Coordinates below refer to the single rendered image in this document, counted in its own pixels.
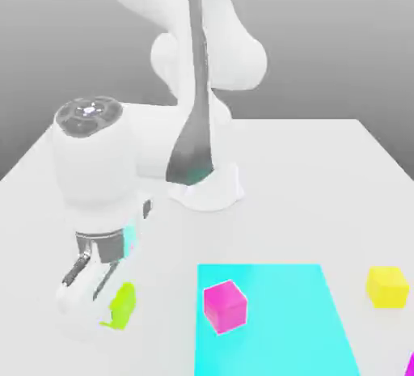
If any small yellow cube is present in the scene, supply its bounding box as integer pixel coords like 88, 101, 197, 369
365, 265, 411, 310

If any small lime green cube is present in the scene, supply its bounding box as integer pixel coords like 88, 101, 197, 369
99, 281, 137, 331

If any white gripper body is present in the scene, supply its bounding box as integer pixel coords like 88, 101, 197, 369
55, 256, 121, 335

